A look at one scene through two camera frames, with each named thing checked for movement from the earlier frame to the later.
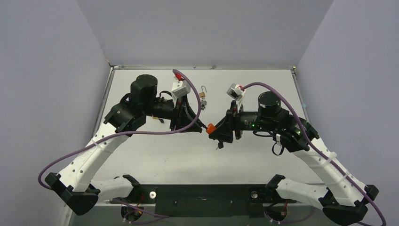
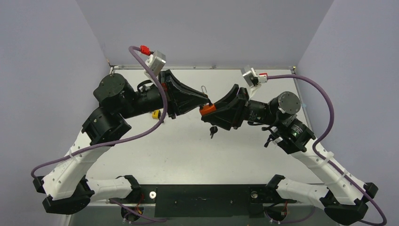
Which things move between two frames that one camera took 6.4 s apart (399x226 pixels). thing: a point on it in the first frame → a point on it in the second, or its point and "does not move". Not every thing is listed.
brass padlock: x=202 y=94 does not move
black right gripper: x=235 y=122 → x=241 y=107
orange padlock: x=210 y=128 → x=207 y=109
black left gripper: x=183 y=115 → x=181 y=103
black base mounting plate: x=204 y=200 does not move
